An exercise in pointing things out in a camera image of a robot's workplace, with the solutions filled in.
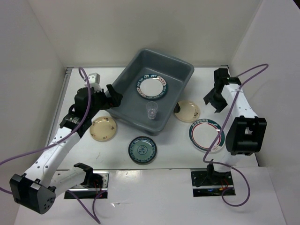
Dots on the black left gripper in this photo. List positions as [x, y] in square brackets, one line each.
[115, 100]

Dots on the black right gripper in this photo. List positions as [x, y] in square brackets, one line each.
[209, 97]

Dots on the cream plate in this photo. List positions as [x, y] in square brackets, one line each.
[187, 111]
[103, 128]

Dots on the white plate green red rim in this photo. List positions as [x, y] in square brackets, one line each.
[202, 132]

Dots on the clear plastic cup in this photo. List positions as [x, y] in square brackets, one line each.
[152, 109]

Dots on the white plate dark blue rim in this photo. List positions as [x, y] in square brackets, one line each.
[151, 86]

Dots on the blue floral green plate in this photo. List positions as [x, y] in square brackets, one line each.
[142, 150]

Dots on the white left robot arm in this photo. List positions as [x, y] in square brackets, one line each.
[38, 187]

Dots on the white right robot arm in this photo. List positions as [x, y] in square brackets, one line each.
[245, 134]

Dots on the grey plastic bin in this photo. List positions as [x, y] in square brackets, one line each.
[132, 109]

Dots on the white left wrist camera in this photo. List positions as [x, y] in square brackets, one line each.
[93, 80]

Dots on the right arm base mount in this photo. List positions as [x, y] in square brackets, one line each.
[202, 186]

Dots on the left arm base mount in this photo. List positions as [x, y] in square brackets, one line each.
[98, 184]

